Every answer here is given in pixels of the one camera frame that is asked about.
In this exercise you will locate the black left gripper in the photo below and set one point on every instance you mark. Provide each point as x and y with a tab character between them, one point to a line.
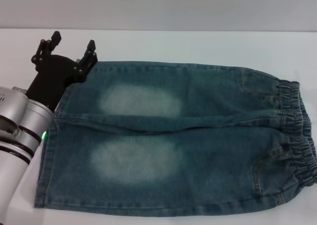
53	76

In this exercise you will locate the blue denim shorts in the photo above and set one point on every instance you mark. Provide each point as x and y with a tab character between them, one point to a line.
198	98

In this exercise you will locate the silver flange plate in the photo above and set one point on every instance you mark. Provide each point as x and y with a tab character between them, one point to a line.
18	89

